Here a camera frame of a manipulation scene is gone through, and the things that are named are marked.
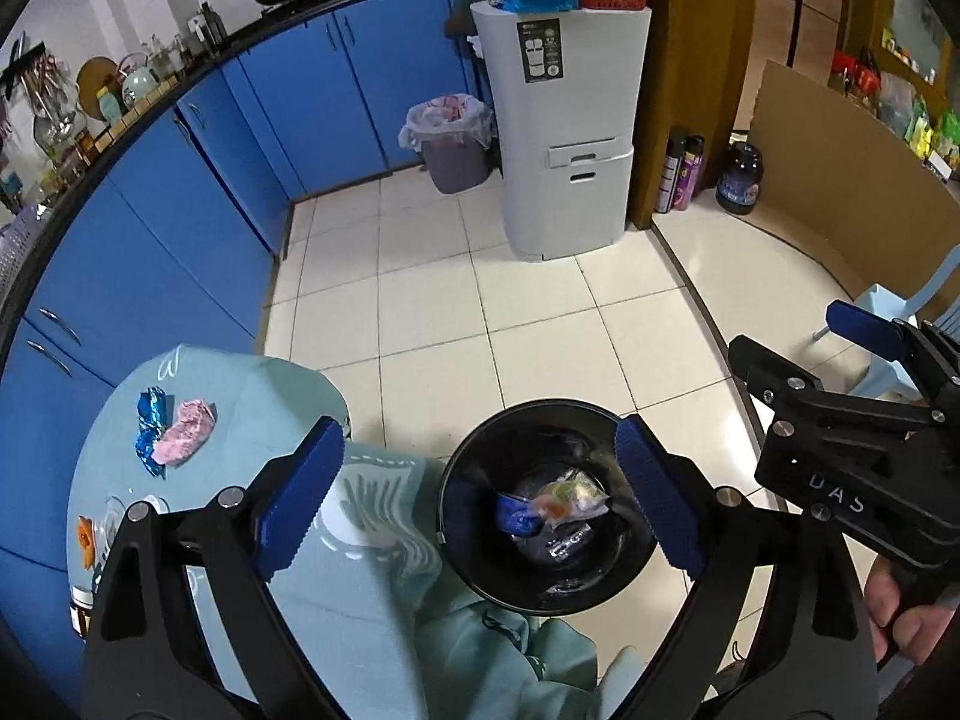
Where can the dark hanging bag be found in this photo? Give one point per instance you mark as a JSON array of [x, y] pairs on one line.
[[459, 11]]

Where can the light blue plastic chair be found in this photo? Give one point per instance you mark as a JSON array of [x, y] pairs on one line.
[[937, 285]]

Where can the wooden block board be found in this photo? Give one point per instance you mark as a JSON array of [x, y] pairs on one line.
[[142, 114]]

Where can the light blue printed tablecloth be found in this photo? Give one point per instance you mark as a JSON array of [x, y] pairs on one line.
[[375, 615]]

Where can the colourful plastic wrapper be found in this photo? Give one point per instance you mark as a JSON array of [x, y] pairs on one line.
[[570, 499]]

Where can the wooden door frame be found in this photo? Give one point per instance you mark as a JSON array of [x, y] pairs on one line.
[[675, 90]]

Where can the purple waste bin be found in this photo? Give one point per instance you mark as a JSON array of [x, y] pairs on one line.
[[454, 169]]

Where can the cluttered shelf of goods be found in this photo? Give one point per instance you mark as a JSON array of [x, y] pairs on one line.
[[915, 127]]

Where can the blue lower cabinets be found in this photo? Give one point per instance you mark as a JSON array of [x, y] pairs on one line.
[[150, 240]]

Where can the black trash bin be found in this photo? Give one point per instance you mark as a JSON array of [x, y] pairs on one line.
[[480, 540]]

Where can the blue foil candy wrapper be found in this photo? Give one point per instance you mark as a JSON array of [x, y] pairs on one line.
[[154, 405]]

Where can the mint green kettle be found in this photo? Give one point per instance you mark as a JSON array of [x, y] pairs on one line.
[[139, 86]]

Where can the brown cardboard sheet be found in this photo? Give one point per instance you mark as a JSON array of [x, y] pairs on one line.
[[825, 165]]

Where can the pink wrapper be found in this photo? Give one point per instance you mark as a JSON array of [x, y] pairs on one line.
[[184, 433]]

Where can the black spray can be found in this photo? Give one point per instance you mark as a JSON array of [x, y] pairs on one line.
[[667, 172]]

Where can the dark blue jar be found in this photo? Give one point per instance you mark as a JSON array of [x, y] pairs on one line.
[[740, 180]]

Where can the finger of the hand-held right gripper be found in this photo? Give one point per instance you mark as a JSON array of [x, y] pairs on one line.
[[862, 326], [772, 371]]

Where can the round wooden cutting board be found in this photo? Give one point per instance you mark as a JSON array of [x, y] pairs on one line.
[[94, 79]]

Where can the purple plastic basket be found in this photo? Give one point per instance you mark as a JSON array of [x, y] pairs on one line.
[[15, 255]]

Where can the small blue foil packet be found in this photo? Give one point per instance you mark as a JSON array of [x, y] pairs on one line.
[[517, 514]]

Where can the row of condiment bottles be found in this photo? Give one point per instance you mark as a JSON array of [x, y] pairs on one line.
[[202, 26]]

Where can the white bin liner bag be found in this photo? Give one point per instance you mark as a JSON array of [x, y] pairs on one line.
[[442, 116]]

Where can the white bottle yellow cap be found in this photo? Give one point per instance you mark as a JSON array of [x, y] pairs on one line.
[[110, 109]]

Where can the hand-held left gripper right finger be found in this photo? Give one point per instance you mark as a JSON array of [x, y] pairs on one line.
[[664, 499]]

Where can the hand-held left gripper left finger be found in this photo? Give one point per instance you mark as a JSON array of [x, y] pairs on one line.
[[300, 499]]

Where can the person's right hand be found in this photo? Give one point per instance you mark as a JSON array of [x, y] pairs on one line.
[[922, 630]]

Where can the orange wrapper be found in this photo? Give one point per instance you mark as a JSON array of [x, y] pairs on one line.
[[86, 536]]

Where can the hanging kitchen utensils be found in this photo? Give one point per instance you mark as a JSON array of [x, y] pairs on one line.
[[49, 105]]

